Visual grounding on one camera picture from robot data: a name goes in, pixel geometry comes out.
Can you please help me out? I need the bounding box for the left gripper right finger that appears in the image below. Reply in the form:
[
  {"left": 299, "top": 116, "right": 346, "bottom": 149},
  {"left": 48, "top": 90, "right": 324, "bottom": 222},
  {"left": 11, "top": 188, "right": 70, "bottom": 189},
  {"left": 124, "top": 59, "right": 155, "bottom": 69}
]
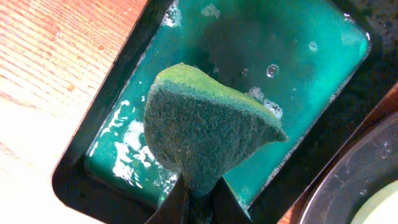
[{"left": 211, "top": 177, "right": 252, "bottom": 224}]

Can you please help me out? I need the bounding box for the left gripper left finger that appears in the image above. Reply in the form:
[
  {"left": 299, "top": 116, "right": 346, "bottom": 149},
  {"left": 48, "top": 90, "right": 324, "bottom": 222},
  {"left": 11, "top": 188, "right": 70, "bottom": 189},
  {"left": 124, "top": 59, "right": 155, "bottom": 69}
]
[{"left": 145, "top": 175, "right": 188, "bottom": 224}]

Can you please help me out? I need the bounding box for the green scrub sponge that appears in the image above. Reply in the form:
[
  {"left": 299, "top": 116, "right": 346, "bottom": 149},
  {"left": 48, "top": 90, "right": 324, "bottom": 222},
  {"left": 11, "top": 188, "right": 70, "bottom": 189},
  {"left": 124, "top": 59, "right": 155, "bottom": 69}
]
[{"left": 144, "top": 63, "right": 288, "bottom": 223}]

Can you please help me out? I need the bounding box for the white plate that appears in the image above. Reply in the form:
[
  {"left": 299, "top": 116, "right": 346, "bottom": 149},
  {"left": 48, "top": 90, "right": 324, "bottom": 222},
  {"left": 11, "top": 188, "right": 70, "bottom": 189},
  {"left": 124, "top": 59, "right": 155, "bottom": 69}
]
[{"left": 351, "top": 181, "right": 397, "bottom": 224}]

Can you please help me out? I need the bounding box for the black rectangular soapy water tray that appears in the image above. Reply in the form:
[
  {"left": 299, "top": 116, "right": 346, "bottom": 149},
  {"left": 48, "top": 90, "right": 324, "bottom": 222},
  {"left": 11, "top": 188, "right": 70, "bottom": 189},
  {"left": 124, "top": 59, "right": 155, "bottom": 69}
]
[{"left": 52, "top": 0, "right": 397, "bottom": 223}]

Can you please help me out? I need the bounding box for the round black tray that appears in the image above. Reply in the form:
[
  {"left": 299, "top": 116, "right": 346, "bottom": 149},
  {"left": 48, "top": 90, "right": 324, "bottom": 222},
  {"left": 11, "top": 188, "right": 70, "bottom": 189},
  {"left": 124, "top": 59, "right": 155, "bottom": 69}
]
[{"left": 297, "top": 110, "right": 398, "bottom": 224}]

